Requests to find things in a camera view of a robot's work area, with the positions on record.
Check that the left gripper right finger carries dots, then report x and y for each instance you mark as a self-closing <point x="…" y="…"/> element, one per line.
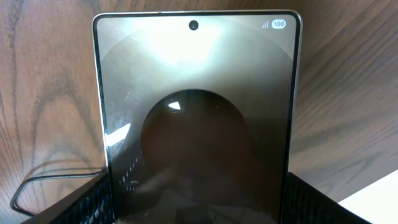
<point x="304" y="204"/>

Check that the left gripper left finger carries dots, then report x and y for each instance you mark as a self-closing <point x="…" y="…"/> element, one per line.
<point x="92" y="203"/>

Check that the Galaxy S25 Ultra smartphone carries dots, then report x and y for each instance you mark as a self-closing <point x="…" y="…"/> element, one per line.
<point x="196" y="108"/>

